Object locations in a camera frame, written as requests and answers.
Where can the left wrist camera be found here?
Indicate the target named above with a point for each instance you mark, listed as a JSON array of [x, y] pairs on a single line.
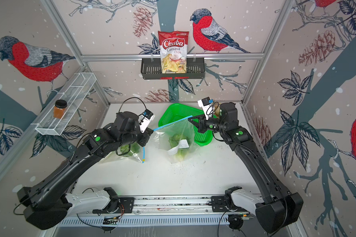
[[125, 123]]

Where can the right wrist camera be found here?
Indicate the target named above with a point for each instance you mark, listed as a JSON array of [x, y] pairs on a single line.
[[228, 116]]

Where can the green plastic basket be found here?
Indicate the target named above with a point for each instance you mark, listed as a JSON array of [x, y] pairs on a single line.
[[179, 111]]

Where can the black wall basket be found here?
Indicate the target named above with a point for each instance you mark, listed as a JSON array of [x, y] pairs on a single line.
[[151, 70]]

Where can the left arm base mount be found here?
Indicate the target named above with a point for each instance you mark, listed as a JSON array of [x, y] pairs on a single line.
[[116, 204]]

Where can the chinese cabbage front dark leaves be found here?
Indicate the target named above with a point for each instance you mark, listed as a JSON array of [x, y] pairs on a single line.
[[131, 150]]

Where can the red cassava chips bag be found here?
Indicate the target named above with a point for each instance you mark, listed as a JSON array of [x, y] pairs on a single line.
[[173, 52]]

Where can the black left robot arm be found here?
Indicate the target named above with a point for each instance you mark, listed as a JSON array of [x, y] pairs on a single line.
[[48, 203]]

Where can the orange spice jar black lid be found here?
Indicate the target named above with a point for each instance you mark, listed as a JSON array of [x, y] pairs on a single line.
[[59, 108]]

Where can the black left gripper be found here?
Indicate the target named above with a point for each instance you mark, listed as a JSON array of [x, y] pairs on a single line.
[[147, 134]]

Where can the aluminium rail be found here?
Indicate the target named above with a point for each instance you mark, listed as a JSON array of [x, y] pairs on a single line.
[[178, 201]]

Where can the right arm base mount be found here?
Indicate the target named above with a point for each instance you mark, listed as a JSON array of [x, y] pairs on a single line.
[[235, 199]]

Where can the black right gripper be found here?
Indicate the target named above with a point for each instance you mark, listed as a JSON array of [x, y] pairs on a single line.
[[201, 125]]

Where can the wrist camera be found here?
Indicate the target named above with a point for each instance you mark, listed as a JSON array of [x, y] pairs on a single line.
[[228, 116], [125, 123]]

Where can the clear zipper bag blue zip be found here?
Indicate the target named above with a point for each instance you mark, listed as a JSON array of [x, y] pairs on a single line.
[[113, 156]]

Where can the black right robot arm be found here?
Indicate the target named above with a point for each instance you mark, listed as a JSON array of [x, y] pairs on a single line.
[[241, 142]]

